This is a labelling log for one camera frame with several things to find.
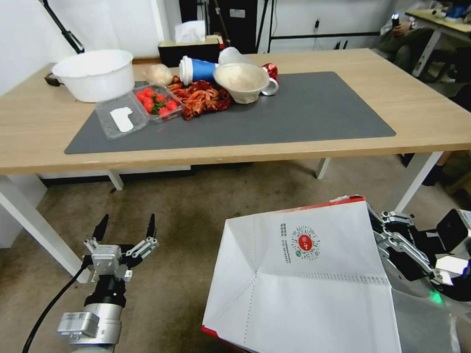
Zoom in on black tripod stand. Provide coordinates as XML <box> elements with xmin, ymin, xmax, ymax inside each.
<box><xmin>254</xmin><ymin>0</ymin><xmax>279</xmax><ymax>54</ymax></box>

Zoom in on crushed red can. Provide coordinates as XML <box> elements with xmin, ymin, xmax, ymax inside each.
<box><xmin>259</xmin><ymin>62</ymin><xmax>282</xmax><ymax>97</ymax></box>

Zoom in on person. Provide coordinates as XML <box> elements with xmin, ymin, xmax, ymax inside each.
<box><xmin>376</xmin><ymin>0</ymin><xmax>449</xmax><ymax>76</ymax></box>

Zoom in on white food delivery bag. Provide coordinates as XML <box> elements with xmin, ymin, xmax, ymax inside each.
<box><xmin>196</xmin><ymin>193</ymin><xmax>404</xmax><ymax>353</ymax></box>

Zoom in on grey table mat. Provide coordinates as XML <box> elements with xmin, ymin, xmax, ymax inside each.
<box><xmin>61</xmin><ymin>69</ymin><xmax>397</xmax><ymax>155</ymax></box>

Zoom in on white tissue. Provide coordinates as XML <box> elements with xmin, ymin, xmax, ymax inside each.
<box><xmin>174</xmin><ymin>20</ymin><xmax>207</xmax><ymax>44</ymax></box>

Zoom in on white plastic basin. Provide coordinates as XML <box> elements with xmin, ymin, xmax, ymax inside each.
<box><xmin>50</xmin><ymin>48</ymin><xmax>136</xmax><ymax>104</ymax></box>

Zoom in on beige paper bowl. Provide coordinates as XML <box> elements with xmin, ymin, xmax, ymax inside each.
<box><xmin>212</xmin><ymin>62</ymin><xmax>272</xmax><ymax>105</ymax></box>

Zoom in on clear plastic cup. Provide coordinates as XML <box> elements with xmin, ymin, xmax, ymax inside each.
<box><xmin>217</xmin><ymin>45</ymin><xmax>261</xmax><ymax>69</ymax></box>

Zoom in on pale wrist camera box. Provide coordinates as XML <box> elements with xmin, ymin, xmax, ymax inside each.
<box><xmin>90</xmin><ymin>243</ymin><xmax>133</xmax><ymax>284</ymax></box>
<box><xmin>434</xmin><ymin>254</ymin><xmax>470</xmax><ymax>287</ymax></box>

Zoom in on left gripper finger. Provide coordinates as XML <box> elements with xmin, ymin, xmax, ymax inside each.
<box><xmin>82</xmin><ymin>214</ymin><xmax>111</xmax><ymax>255</ymax></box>
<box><xmin>124</xmin><ymin>213</ymin><xmax>160</xmax><ymax>261</ymax></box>

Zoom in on bread in plastic bag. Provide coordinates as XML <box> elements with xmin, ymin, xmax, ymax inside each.
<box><xmin>143</xmin><ymin>64</ymin><xmax>175</xmax><ymax>87</ymax></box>

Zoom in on black tripod leg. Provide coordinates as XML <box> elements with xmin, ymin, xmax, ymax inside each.
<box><xmin>40</xmin><ymin>0</ymin><xmax>86</xmax><ymax>56</ymax></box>

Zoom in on wooden desk white legs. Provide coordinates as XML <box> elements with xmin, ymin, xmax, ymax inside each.
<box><xmin>404</xmin><ymin>6</ymin><xmax>471</xmax><ymax>78</ymax></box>

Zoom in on red crayfish pile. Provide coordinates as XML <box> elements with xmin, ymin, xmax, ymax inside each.
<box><xmin>166</xmin><ymin>74</ymin><xmax>234</xmax><ymax>122</ymax></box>

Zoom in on black metal rail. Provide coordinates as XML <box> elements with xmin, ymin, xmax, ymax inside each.
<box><xmin>269</xmin><ymin>31</ymin><xmax>382</xmax><ymax>52</ymax></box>

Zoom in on black tissue box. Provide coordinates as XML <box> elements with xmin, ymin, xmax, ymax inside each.
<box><xmin>157</xmin><ymin>34</ymin><xmax>225</xmax><ymax>68</ymax></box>

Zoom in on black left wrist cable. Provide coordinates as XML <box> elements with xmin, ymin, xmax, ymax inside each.
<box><xmin>14</xmin><ymin>257</ymin><xmax>98</xmax><ymax>353</ymax></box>

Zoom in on clear plastic clamshell box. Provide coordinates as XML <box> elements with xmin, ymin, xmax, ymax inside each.
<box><xmin>94</xmin><ymin>83</ymin><xmax>187</xmax><ymax>142</ymax></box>

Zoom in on blue paper cup white lid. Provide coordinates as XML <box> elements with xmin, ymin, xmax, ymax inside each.
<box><xmin>178</xmin><ymin>55</ymin><xmax>221</xmax><ymax>86</ymax></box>

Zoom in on black cabinet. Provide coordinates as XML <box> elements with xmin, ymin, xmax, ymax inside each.
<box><xmin>178</xmin><ymin>0</ymin><xmax>278</xmax><ymax>58</ymax></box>

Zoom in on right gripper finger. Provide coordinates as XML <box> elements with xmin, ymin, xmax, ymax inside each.
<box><xmin>377</xmin><ymin>208</ymin><xmax>418</xmax><ymax>238</ymax></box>
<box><xmin>371</xmin><ymin>231</ymin><xmax>445</xmax><ymax>287</ymax></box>

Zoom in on white robot front shell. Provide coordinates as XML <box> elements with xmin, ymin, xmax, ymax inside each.
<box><xmin>389</xmin><ymin>249</ymin><xmax>471</xmax><ymax>353</ymax></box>

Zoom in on wooden table with white legs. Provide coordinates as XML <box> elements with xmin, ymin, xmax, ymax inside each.
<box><xmin>0</xmin><ymin>44</ymin><xmax>471</xmax><ymax>288</ymax></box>

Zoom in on white label sticker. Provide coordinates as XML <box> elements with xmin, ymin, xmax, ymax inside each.
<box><xmin>109</xmin><ymin>105</ymin><xmax>135</xmax><ymax>133</ymax></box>

